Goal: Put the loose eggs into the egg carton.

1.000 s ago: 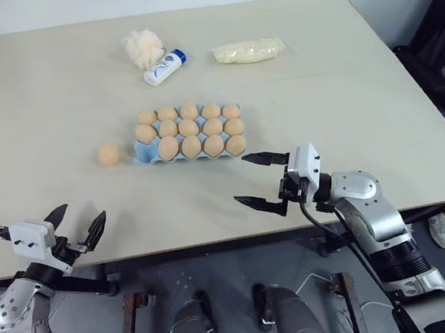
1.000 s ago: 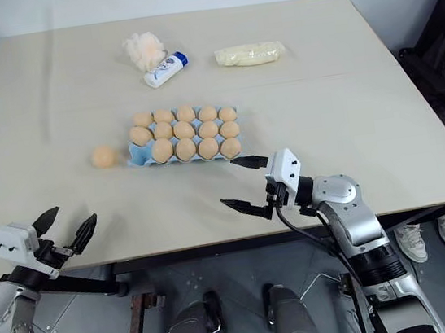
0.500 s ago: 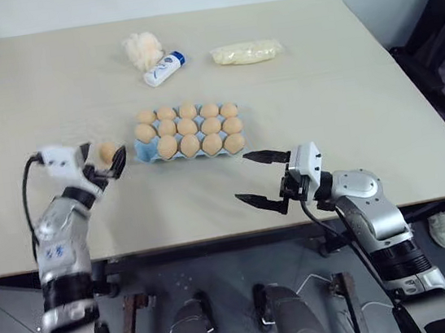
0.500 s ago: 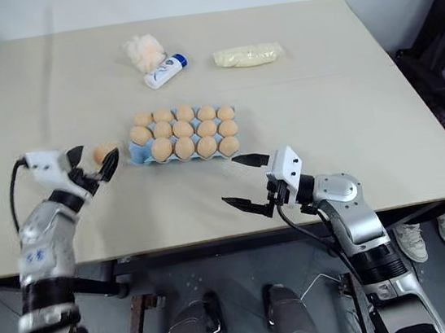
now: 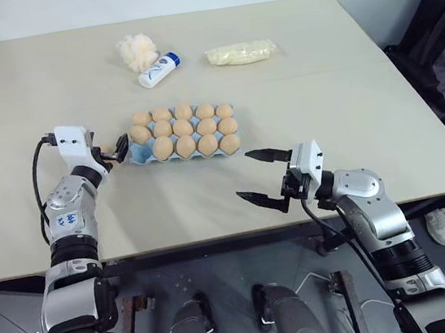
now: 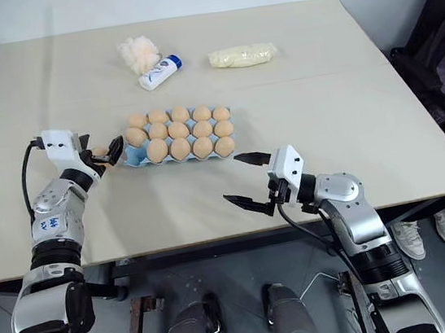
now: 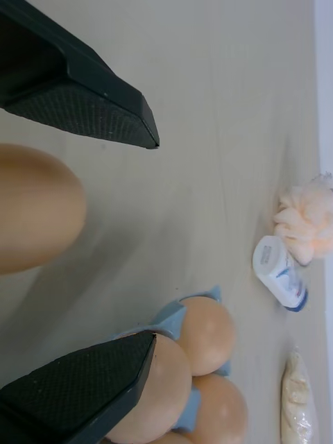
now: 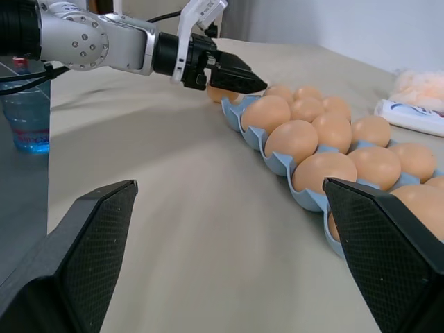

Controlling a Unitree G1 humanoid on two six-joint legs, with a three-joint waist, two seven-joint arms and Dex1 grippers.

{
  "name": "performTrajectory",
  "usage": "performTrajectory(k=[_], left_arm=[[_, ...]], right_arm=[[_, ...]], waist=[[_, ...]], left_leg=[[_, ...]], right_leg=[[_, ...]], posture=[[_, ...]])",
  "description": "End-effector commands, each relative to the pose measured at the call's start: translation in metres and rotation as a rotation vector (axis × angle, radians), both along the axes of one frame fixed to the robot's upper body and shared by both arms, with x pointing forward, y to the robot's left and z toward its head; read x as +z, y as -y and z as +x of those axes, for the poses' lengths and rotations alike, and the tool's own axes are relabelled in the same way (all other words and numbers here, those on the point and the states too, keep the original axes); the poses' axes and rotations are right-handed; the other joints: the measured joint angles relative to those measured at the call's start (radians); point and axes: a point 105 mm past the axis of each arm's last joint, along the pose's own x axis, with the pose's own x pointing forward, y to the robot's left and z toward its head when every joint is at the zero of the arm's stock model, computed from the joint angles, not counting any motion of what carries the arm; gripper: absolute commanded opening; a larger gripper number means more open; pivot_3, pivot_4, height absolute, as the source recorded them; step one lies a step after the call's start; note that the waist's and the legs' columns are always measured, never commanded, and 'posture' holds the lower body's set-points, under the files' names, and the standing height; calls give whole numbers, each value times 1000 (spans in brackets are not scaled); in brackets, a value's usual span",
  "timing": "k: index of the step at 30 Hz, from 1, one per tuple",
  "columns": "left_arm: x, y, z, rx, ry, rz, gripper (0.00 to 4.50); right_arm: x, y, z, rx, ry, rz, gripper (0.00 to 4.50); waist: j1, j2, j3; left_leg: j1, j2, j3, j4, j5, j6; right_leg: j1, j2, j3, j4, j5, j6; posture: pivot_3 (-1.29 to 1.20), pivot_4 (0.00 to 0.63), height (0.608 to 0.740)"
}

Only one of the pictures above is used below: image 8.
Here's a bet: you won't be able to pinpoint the pink fluffy cloth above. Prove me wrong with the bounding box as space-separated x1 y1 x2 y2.
391 68 444 113

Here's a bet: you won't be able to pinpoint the blue water bottle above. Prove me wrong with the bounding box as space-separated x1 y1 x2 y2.
0 57 51 155

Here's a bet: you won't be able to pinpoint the blue egg tray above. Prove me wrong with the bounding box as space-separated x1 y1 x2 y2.
221 94 444 260

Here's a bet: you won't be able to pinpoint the black cable with zip tie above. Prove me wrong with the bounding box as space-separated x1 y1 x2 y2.
0 62 71 96

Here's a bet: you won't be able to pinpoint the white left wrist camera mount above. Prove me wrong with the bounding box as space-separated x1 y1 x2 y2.
169 0 229 85

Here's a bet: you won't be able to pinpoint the white tube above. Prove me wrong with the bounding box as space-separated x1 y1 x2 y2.
373 99 444 137

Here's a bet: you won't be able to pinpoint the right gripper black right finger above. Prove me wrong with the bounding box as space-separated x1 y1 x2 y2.
322 177 444 333

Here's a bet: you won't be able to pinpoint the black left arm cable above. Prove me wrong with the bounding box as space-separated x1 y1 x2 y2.
144 9 183 24

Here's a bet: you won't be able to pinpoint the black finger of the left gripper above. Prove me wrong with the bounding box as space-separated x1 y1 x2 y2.
214 51 269 88
209 67 266 96

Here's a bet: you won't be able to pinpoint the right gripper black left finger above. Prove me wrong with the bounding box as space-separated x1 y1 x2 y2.
0 179 139 333

